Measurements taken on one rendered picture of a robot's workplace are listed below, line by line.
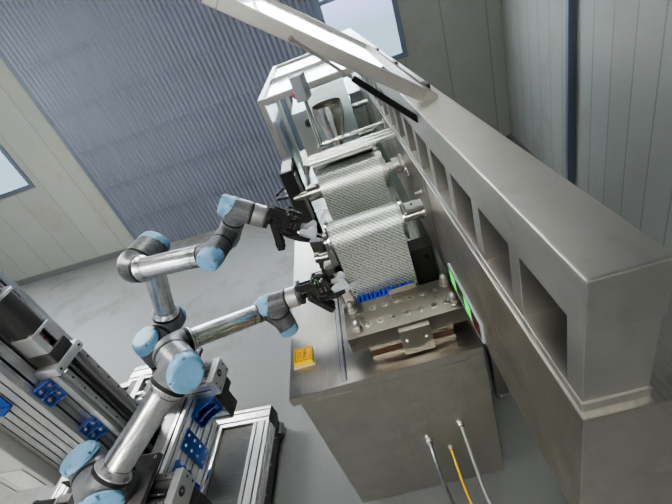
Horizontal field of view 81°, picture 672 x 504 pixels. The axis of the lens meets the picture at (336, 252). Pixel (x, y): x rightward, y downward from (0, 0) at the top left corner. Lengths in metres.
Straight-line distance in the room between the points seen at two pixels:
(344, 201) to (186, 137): 3.42
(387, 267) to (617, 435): 0.91
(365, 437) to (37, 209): 5.26
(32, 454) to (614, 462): 1.83
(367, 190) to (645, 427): 1.10
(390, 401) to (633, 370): 1.00
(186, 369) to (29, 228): 5.23
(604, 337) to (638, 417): 0.15
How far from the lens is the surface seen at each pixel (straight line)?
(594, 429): 0.62
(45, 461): 2.03
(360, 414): 1.51
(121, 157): 5.14
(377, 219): 1.30
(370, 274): 1.38
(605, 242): 0.48
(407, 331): 1.28
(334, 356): 1.46
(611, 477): 0.75
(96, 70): 4.92
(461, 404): 1.56
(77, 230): 6.04
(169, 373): 1.30
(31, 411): 1.74
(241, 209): 1.31
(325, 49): 0.97
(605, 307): 0.47
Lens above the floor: 1.94
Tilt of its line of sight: 32 degrees down
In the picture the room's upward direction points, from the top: 22 degrees counter-clockwise
